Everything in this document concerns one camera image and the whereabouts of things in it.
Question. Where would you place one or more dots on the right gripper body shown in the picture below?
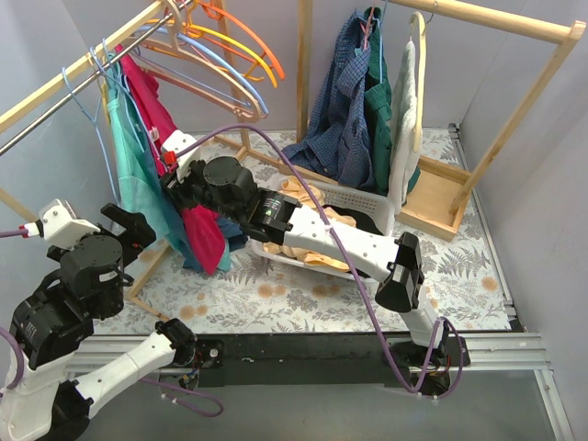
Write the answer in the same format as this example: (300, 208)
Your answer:
(174, 188)

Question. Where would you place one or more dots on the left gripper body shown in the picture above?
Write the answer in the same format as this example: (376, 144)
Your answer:
(133, 234)

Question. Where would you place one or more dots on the magenta garment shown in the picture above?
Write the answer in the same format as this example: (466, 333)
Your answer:
(133, 74)

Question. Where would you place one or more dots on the beige t shirt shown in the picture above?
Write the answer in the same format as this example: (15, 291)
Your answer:
(308, 216)

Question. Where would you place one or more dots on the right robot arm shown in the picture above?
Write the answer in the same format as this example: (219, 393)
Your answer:
(224, 186)

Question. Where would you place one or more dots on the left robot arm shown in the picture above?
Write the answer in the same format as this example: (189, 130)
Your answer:
(38, 401)

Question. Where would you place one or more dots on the teal t shirt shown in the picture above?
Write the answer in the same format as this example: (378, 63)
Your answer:
(139, 185)

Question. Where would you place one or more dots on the blue plaid shirt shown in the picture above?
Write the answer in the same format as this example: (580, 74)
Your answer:
(337, 144)

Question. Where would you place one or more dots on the yellow orange hanger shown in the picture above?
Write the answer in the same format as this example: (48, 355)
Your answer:
(223, 51)

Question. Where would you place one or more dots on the dark blue garment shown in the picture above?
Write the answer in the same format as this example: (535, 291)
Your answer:
(211, 237)

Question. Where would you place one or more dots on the floral table cloth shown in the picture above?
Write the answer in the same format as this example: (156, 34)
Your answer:
(257, 295)

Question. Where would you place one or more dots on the metal rod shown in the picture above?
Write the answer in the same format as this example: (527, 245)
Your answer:
(166, 10)

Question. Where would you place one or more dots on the left wooden clothes rack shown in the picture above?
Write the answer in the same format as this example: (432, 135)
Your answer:
(63, 158)

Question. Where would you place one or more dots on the wooden clothes rack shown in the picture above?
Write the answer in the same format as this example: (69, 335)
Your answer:
(63, 158)
(519, 74)

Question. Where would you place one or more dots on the black base bar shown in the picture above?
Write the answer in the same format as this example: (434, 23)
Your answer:
(319, 359)

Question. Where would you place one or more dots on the white plastic basket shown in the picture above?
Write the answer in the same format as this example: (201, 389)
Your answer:
(358, 202)

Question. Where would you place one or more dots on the dark green garment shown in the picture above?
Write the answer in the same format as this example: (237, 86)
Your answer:
(377, 101)

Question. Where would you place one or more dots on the white garment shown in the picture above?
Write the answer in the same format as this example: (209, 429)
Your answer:
(404, 171)

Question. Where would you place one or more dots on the right wooden clothes rack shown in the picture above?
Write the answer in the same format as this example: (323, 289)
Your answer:
(519, 74)

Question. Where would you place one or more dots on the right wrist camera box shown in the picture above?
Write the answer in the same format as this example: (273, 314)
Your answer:
(175, 155)

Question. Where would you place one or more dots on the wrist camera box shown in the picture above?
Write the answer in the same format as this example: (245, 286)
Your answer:
(59, 225)
(175, 155)

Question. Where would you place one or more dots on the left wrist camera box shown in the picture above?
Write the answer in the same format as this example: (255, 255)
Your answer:
(59, 225)

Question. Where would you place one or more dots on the aluminium frame rail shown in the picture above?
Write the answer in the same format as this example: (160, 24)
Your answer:
(506, 393)

